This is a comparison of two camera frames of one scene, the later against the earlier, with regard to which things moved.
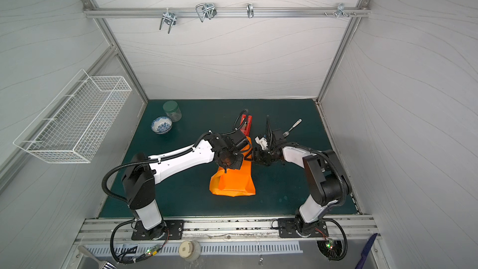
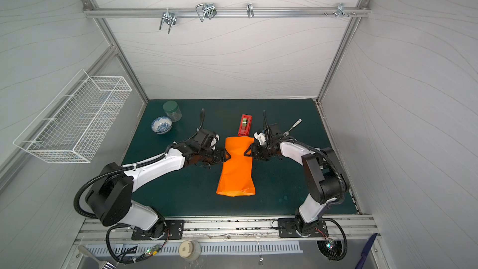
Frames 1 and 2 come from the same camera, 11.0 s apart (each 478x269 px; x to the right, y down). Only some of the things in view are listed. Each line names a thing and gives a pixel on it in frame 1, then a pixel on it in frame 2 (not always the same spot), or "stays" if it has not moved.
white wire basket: [74, 124] stays
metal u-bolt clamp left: [169, 18] stays
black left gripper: [238, 165] -> [221, 156]
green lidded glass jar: [173, 111] stays
